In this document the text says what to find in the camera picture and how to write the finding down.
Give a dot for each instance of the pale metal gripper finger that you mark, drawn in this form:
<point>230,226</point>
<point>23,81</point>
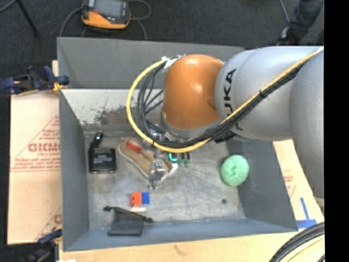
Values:
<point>153,177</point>
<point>161,172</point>

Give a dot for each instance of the red and blue toy block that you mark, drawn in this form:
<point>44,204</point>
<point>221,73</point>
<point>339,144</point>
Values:
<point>139,198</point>

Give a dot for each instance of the grey metal bin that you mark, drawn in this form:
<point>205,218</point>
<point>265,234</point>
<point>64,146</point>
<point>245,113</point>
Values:
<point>191,201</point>

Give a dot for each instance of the black fabric pouch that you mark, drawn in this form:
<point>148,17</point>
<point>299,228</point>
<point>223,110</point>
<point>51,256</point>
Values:
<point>126,222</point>

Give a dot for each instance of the black power adapter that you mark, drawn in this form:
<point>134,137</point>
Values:
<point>102,160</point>

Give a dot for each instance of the green mesh sponge ball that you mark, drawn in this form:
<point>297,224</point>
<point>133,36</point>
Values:
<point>234,170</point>

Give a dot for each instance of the brown cardboard board, red print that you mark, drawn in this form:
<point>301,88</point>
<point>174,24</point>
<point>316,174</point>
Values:
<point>32,173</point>

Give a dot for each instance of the person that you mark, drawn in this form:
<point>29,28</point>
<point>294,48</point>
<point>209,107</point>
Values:
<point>306,12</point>

